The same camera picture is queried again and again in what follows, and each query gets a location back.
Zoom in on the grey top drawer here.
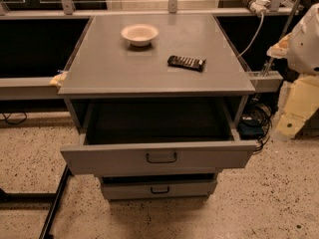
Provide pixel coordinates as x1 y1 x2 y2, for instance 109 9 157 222
61 99 256 177

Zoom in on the grey drawer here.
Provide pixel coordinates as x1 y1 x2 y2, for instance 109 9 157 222
61 99 256 177
101 173 217 200

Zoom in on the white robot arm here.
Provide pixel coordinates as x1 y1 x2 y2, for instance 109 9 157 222
267 4 319 139

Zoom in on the grey drawer cabinet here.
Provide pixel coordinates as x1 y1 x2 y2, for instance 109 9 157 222
58 13 257 202

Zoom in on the grey bottom drawer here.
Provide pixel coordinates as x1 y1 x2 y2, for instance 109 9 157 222
101 173 217 200

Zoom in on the black snack bar package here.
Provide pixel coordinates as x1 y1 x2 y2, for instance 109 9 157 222
167 55 205 72

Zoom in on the white bowl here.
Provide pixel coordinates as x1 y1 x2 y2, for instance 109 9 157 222
121 24 159 47

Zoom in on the yellow foam piece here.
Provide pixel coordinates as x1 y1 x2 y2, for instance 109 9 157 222
50 72 68 87

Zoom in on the white power strip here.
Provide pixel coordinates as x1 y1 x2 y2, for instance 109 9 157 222
241 0 269 15

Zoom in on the metal diagonal rod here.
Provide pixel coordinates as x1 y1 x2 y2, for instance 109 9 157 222
258 0 308 78

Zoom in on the dark blue box with cables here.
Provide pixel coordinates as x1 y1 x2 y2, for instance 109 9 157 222
237 119 264 139

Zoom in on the grey horizontal rail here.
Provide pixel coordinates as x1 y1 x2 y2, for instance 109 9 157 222
0 71 283 101

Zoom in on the white power cable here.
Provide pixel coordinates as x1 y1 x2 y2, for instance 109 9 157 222
236 12 266 59

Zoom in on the black cable on floor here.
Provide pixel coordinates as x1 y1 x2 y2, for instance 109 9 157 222
1 112 28 125

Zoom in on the black floor frame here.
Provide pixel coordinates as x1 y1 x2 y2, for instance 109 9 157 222
0 166 72 239

